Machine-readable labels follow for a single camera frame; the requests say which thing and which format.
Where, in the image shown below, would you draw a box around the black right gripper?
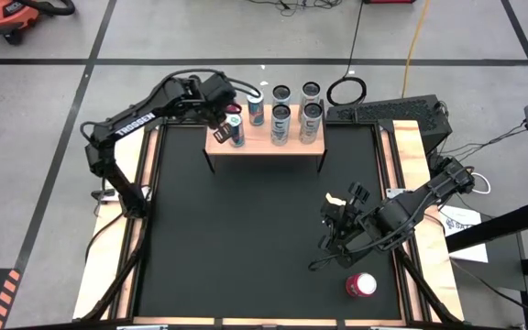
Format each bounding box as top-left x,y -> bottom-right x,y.
317,181 -> 385,270

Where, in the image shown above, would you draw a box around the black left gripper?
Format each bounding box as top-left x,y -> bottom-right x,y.
193,72 -> 238,144

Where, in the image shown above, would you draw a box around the blue slim can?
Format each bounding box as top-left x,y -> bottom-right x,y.
246,90 -> 266,127
225,113 -> 247,149

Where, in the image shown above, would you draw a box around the silver can blue print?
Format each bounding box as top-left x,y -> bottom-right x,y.
271,84 -> 292,109
269,104 -> 292,148

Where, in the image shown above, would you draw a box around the silver can orange print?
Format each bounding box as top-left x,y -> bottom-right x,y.
298,102 -> 325,146
299,81 -> 323,111

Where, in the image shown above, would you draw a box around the wooden shelf with black legs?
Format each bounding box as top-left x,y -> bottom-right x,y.
203,98 -> 328,175

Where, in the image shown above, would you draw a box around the black table mat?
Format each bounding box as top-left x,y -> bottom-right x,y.
133,119 -> 405,322

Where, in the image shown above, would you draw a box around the white printed paper sheet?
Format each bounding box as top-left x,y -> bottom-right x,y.
437,203 -> 490,265

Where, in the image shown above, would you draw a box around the black beam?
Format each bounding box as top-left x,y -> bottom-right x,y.
445,199 -> 528,254

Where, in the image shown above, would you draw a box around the orange shop vacuum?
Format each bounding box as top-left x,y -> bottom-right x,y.
0,0 -> 76,46

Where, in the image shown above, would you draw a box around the black coiled cable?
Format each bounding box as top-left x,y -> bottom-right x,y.
326,0 -> 368,108

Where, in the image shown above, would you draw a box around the tangled black cables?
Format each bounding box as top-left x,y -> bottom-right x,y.
245,0 -> 344,17

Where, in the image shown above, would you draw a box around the white cable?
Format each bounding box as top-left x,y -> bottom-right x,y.
470,171 -> 493,196

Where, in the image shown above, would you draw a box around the yellow cable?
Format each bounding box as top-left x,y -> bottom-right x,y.
400,0 -> 433,100

